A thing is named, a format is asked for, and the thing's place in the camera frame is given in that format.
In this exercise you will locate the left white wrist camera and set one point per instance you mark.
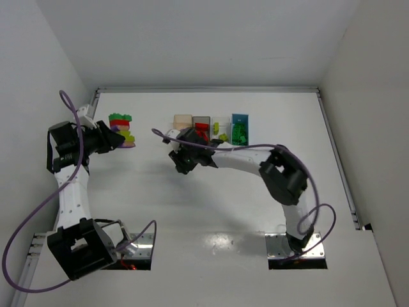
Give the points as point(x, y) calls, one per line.
point(85, 115)

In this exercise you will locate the orange transparent container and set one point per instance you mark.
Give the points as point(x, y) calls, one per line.
point(182, 121)

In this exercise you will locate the clear transparent container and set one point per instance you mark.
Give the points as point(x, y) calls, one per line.
point(224, 126)

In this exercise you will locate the dark grey transparent container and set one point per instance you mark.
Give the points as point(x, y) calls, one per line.
point(202, 119)

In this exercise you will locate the dark green square lego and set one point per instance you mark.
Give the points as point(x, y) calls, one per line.
point(239, 134)

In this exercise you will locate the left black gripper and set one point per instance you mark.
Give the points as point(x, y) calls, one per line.
point(103, 138)

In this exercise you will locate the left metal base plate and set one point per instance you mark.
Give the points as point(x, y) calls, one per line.
point(140, 249)

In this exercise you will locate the lime square lego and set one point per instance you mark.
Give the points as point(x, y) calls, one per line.
point(224, 137)

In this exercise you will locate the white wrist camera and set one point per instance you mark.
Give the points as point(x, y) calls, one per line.
point(170, 137)
point(85, 115)

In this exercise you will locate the blue container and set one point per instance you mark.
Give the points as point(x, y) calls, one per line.
point(240, 118)

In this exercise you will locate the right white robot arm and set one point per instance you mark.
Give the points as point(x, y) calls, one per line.
point(283, 175)

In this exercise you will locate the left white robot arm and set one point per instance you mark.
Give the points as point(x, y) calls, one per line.
point(80, 245)

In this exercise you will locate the red flower lego brick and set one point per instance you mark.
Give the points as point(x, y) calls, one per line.
point(202, 130)

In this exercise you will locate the lime curved lego brick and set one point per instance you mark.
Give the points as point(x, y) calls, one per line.
point(215, 128)

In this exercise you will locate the aluminium frame rail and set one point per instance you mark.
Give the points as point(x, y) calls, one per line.
point(210, 248)

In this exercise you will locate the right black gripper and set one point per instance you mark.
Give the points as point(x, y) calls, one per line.
point(187, 141)

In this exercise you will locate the lime purple lego stack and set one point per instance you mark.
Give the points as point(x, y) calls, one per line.
point(120, 124)

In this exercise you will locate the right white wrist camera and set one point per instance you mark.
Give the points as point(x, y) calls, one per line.
point(170, 137)

